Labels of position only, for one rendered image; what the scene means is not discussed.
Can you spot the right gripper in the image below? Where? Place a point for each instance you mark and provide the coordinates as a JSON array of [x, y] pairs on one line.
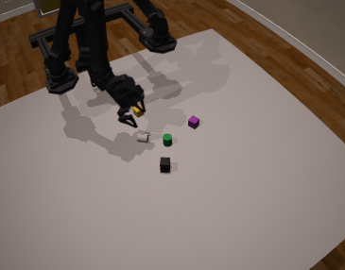
[[124, 118]]

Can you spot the green cylinder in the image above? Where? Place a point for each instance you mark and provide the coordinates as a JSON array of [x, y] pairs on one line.
[[167, 139]]

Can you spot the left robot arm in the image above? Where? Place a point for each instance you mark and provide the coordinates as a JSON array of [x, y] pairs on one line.
[[156, 21]]

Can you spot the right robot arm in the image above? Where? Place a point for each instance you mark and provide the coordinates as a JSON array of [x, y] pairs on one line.
[[102, 71]]

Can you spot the yellow cube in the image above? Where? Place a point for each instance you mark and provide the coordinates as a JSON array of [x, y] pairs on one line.
[[137, 112]]

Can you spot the white cylinder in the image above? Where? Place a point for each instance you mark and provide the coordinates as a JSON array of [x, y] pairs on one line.
[[142, 137]]

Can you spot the purple cube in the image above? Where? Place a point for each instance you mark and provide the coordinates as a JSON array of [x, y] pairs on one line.
[[193, 122]]

